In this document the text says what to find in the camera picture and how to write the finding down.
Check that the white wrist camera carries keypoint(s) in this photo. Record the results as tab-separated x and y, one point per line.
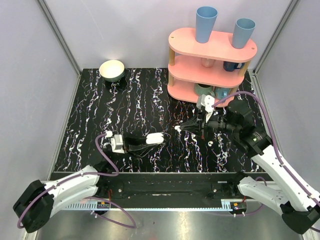
206	101
117	142

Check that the black marble mat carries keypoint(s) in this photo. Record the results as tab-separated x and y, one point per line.
138	105

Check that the white earbud charging case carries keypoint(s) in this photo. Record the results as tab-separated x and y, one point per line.
155	138

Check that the left blue tumbler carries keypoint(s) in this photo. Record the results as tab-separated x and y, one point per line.
205	20

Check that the pink mug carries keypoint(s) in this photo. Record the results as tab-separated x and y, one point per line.
207	62

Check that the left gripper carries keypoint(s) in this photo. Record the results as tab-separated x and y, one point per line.
126	145

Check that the pink three-tier shelf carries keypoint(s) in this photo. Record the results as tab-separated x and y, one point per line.
185	68

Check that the dark blue mug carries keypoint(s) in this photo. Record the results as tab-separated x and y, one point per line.
231	66

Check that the teal glazed mug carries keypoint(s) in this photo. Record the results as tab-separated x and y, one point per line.
203	89

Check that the blue tumbler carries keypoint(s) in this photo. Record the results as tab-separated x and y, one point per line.
205	20
243	30

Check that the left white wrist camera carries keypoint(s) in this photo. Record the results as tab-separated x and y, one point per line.
117	142

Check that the light blue butterfly mug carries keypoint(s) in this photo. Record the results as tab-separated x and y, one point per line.
221	93

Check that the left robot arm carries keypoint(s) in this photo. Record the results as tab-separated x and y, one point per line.
41	200

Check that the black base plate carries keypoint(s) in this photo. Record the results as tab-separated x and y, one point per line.
147	184

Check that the right blue tumbler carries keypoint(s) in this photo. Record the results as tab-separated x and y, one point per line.
243	30

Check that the green white bowl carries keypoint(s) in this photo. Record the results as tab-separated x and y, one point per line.
112	70

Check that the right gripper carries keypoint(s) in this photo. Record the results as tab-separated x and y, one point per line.
197	124

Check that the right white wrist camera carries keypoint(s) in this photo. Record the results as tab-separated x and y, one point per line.
206	101

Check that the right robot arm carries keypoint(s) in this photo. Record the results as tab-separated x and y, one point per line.
296	201

